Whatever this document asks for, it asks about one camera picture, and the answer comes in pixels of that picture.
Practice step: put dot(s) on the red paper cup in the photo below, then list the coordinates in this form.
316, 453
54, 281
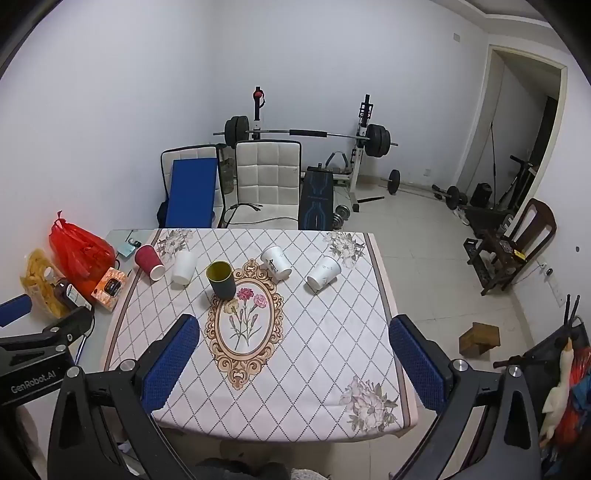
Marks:
148, 261

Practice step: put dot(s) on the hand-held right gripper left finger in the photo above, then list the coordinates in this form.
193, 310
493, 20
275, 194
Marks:
174, 353

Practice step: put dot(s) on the green cup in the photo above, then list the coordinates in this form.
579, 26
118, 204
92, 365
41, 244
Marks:
220, 281

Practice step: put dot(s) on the orange box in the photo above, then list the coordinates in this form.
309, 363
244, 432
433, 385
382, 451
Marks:
110, 288

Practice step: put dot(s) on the barbell with small plates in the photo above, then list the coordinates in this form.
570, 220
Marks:
394, 181

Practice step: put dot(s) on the small wooden stool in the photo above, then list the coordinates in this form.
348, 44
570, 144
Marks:
480, 339

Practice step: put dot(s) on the plain white cup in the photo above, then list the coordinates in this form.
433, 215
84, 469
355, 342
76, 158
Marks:
183, 267

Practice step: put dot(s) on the dark brown bottle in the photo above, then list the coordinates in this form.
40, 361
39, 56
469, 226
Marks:
69, 291

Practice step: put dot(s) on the barbell with black plates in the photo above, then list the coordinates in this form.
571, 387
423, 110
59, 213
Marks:
376, 136

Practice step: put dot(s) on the white weight bench rack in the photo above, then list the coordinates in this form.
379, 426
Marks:
358, 170

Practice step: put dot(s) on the white paper cup black print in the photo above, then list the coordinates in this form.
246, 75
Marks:
277, 263

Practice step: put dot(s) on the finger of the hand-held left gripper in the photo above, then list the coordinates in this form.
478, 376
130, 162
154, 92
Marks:
11, 310
69, 323

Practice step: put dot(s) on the floral diamond pattern tablecloth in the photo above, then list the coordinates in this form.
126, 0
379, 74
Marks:
314, 332

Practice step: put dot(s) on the yellow snack bag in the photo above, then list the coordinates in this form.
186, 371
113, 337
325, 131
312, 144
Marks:
41, 281

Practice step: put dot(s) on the white shoes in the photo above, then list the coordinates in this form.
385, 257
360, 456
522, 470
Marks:
461, 215

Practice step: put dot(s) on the red plastic bag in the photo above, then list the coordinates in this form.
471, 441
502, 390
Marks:
81, 254

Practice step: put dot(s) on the dark wooden chair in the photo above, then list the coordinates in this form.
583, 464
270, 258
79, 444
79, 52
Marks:
531, 230

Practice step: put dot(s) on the white cushioned chair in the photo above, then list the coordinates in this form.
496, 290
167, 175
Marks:
268, 175
194, 152

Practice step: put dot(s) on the black kick scooter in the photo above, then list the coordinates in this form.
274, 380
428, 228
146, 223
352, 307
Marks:
515, 182

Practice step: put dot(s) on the chrome dumbbells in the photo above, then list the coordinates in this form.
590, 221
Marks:
341, 217

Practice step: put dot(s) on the blue board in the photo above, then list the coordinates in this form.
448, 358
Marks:
191, 194

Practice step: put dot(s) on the teal phone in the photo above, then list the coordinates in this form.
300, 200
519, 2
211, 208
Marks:
125, 250

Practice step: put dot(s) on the red and blue cloth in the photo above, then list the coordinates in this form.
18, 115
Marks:
577, 401

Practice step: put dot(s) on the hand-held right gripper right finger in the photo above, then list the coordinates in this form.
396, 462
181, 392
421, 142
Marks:
415, 364

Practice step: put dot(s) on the black bag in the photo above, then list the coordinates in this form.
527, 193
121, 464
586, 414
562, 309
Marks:
161, 214

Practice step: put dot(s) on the white paper cup faint print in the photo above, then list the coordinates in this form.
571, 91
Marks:
324, 273

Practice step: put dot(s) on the wall socket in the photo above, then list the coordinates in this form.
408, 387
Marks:
547, 269

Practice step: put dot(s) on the black speaker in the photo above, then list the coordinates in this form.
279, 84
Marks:
481, 194

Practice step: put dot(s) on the black router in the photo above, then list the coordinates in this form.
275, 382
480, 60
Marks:
569, 311

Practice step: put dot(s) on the white goose toy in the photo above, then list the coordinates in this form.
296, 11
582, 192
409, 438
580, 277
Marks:
559, 392

